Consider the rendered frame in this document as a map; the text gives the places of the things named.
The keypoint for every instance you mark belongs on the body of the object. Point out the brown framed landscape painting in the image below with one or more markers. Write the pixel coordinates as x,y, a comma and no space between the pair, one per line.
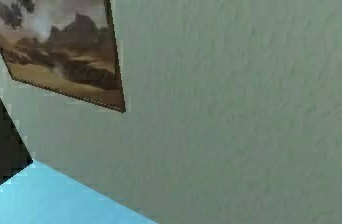
65,56

